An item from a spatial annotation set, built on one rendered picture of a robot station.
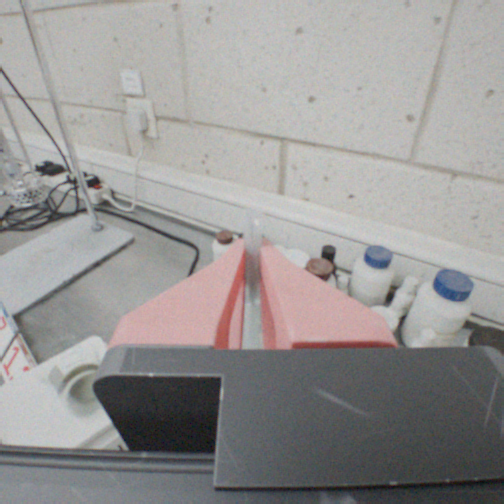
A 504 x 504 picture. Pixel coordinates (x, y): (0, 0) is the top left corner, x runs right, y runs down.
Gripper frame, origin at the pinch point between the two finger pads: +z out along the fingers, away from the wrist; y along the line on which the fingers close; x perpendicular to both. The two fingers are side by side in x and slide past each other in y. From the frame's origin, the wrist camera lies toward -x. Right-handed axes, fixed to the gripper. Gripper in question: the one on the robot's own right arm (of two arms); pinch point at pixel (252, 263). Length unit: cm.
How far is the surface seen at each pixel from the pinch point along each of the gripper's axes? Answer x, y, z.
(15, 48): -7, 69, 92
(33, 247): 30, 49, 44
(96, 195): 28, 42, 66
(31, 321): 32, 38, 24
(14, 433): 23.5, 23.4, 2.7
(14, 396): 23.4, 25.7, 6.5
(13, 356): 29.4, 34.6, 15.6
